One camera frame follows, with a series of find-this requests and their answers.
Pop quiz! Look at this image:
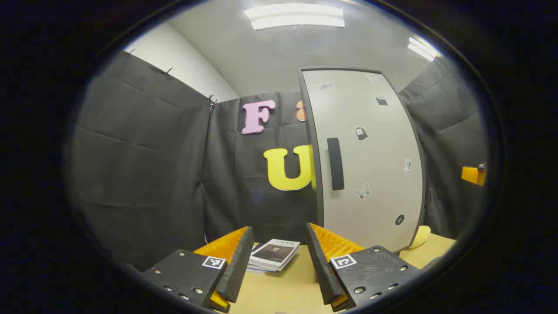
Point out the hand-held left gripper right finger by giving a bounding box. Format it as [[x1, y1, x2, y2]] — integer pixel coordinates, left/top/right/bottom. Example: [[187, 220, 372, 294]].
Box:
[[305, 222, 423, 312]]

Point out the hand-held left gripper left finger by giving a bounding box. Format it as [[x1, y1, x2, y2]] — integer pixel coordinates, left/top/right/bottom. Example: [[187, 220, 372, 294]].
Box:
[[142, 226, 255, 314]]

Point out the grey cabinet door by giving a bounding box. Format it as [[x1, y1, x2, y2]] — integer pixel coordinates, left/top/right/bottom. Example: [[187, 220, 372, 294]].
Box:
[[301, 69, 425, 253]]

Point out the black cabinet door handle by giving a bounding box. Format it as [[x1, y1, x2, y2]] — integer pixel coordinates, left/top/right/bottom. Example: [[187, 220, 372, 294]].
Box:
[[327, 137, 345, 191]]

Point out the dark cover book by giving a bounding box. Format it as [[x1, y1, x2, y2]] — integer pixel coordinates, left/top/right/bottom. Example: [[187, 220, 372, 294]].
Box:
[[246, 242, 279, 274]]

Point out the yellow fluffy ball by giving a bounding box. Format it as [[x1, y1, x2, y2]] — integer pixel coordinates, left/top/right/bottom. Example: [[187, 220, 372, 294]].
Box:
[[408, 225, 432, 250]]

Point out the small ceiling light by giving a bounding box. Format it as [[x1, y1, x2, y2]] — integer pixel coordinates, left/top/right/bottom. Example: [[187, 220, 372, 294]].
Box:
[[408, 37, 439, 61]]

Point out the black backdrop cloth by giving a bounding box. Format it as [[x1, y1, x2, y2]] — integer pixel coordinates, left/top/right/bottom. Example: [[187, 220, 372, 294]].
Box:
[[72, 50, 489, 271]]

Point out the long ceiling light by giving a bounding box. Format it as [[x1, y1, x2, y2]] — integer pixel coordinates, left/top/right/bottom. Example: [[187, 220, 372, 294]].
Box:
[[244, 3, 345, 31]]

